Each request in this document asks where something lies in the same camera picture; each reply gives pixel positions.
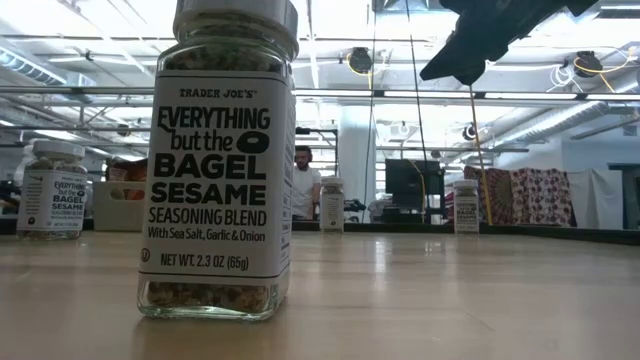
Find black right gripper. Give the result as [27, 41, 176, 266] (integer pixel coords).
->
[419, 0, 572, 87]

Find bagel sesame seasoning jar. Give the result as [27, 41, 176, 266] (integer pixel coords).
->
[135, 0, 300, 322]
[452, 178, 480, 235]
[319, 175, 346, 234]
[15, 139, 89, 240]

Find long ceiling light bar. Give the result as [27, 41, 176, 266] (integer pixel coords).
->
[0, 85, 640, 102]

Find black monitor on stand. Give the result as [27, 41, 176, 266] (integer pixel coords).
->
[384, 158, 446, 224]

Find red mandala patterned cloth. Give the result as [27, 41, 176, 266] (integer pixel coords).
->
[463, 165, 514, 226]

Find white building column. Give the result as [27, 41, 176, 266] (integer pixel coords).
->
[338, 104, 377, 224]

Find purple white patterned cloth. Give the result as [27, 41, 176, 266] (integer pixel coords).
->
[509, 167, 577, 227]

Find plain white cloth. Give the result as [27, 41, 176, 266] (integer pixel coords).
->
[567, 168, 625, 230]

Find person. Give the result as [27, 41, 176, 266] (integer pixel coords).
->
[291, 144, 323, 221]

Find dark shelving rack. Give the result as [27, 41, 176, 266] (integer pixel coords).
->
[607, 162, 640, 231]

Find light gray plastic bin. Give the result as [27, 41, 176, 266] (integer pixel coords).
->
[92, 180, 147, 233]

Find white humanoid robot figure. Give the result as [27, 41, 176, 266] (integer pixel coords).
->
[12, 144, 34, 187]

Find black hanging cable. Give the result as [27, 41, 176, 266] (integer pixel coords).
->
[363, 0, 377, 216]
[403, 0, 432, 222]

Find yellow hanging cable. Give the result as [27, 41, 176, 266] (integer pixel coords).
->
[467, 83, 494, 227]

